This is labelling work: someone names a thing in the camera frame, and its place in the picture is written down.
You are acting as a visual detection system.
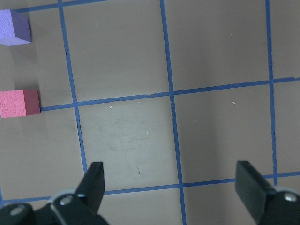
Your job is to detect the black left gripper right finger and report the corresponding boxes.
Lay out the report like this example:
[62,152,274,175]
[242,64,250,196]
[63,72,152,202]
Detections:
[235,160,300,225]

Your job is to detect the purple foam cube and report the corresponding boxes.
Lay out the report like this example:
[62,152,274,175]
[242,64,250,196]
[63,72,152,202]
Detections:
[0,9,31,46]

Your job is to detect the red foam cube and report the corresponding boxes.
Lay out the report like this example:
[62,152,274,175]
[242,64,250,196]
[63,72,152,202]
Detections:
[0,90,41,118]

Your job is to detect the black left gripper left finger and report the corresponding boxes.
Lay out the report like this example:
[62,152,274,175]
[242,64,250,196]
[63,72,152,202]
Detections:
[51,162,108,225]

